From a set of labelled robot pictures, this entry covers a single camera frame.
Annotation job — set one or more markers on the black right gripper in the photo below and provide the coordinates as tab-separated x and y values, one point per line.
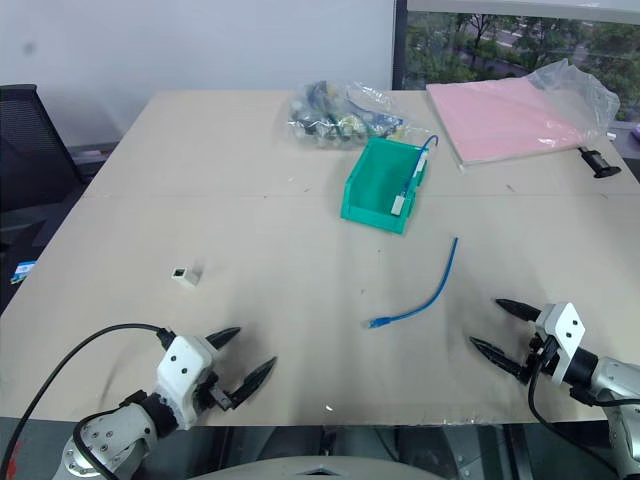
542	352

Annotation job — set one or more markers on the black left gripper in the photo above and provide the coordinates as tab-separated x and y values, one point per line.
216	395

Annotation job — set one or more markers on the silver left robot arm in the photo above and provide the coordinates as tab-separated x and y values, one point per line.
117	440

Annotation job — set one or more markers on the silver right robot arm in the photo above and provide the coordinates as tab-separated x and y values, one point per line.
615	385

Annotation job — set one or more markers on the small white connector block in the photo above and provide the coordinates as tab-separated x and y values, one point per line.
183	277

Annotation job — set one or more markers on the silver robot torso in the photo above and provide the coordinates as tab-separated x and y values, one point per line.
325	467

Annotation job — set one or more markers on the green plastic bin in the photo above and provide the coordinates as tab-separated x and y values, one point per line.
372	202

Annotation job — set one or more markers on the black table clamp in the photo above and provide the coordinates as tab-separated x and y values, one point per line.
597	162

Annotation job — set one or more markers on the pink sheet stack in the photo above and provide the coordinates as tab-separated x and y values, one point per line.
500	117

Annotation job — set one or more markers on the small blue white card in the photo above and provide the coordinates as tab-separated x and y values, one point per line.
23	273

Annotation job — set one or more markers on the small purple object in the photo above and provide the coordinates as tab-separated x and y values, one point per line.
636	132

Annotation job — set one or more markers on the clear crumpled plastic bag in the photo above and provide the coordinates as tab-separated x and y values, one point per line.
580	95

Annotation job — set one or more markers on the window with trees outside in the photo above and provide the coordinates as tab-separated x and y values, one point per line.
500	40

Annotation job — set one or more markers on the black mesh office chair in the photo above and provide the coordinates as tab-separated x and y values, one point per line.
27	150

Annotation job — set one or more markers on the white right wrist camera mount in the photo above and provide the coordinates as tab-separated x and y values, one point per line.
565	325

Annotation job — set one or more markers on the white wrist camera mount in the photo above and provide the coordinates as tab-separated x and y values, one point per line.
182	367
565	325

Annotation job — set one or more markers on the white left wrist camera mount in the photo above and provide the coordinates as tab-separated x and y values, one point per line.
182	367

